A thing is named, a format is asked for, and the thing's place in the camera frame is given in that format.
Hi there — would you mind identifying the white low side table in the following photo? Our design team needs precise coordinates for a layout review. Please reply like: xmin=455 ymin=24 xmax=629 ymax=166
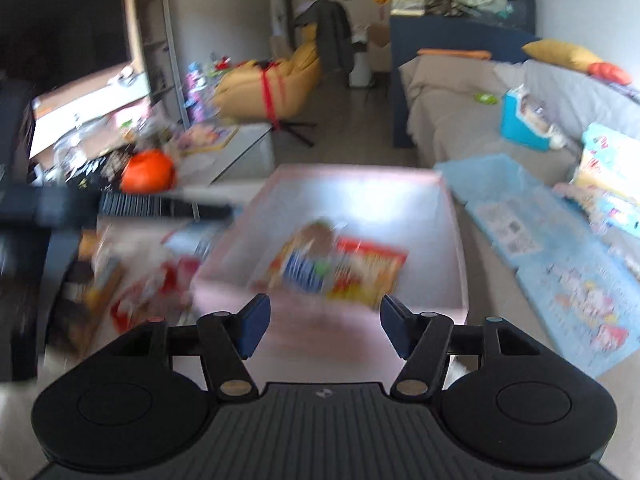
xmin=177 ymin=124 xmax=276 ymax=188

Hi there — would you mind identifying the blue white snack packet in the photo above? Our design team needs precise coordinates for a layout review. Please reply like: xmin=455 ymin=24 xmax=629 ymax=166
xmin=162 ymin=221 xmax=229 ymax=260

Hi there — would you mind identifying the grey covered sofa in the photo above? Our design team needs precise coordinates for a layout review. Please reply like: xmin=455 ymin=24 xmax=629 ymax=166
xmin=399 ymin=54 xmax=640 ymax=271

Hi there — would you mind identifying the orange round pumpkin container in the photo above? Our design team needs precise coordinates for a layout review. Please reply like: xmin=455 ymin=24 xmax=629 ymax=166
xmin=120 ymin=150 xmax=176 ymax=194

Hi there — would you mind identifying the blue tissue box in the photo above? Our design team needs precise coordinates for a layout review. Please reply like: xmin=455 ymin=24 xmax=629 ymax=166
xmin=500 ymin=86 xmax=566 ymax=152

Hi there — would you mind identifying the green toy on sofa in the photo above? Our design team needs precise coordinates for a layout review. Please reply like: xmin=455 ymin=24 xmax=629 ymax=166
xmin=474 ymin=93 xmax=500 ymax=105

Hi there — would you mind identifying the black plum snack bag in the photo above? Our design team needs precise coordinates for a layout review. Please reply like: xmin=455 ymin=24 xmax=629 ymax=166
xmin=65 ymin=150 xmax=131 ymax=192

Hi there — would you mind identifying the yellow armchair with red ribbon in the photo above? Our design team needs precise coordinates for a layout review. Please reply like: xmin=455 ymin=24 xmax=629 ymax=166
xmin=213 ymin=25 xmax=321 ymax=124

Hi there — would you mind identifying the blue cabinet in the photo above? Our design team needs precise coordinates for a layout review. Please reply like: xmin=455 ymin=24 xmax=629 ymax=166
xmin=390 ymin=15 xmax=537 ymax=148

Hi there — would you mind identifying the pink cardboard box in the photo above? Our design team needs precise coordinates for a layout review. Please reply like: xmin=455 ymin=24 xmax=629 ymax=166
xmin=192 ymin=166 xmax=469 ymax=384

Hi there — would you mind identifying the yellow rice cracker packet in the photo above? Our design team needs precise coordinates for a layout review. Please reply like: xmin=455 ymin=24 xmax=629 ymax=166
xmin=326 ymin=236 xmax=408 ymax=311

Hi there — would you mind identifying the colourful bottles cluster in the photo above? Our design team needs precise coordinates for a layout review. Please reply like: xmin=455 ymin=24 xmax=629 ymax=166
xmin=183 ymin=56 xmax=231 ymax=124

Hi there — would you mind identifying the blue label chocolate snack packet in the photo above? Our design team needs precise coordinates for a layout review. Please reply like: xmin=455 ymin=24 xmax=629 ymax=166
xmin=264 ymin=218 xmax=337 ymax=294

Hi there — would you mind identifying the black television screen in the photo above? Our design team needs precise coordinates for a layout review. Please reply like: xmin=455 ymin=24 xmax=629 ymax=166
xmin=1 ymin=0 xmax=132 ymax=94

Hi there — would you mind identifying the light blue cartoon mat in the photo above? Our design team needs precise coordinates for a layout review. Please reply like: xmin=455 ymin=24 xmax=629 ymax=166
xmin=435 ymin=154 xmax=639 ymax=377

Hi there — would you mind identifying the red cushion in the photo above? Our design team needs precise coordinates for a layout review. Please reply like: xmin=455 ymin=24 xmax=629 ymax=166
xmin=588 ymin=62 xmax=632 ymax=86

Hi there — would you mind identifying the dark coat on rack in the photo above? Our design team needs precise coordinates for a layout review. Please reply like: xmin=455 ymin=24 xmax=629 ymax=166
xmin=294 ymin=0 xmax=355 ymax=76

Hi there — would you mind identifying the yellow cushion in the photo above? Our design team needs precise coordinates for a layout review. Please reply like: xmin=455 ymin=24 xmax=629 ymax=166
xmin=522 ymin=39 xmax=603 ymax=73

